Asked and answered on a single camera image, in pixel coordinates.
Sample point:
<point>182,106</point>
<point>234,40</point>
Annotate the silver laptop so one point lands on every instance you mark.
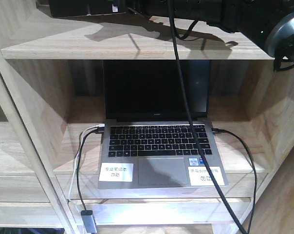
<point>157,134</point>

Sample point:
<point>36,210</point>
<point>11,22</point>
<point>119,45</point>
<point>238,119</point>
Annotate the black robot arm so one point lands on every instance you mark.
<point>269,24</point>

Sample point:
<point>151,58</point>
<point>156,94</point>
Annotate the wooden shelf unit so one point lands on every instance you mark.
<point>41,118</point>

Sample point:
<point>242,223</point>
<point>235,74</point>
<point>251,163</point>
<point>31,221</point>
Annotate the grey usb hub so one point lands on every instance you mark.
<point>89,221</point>

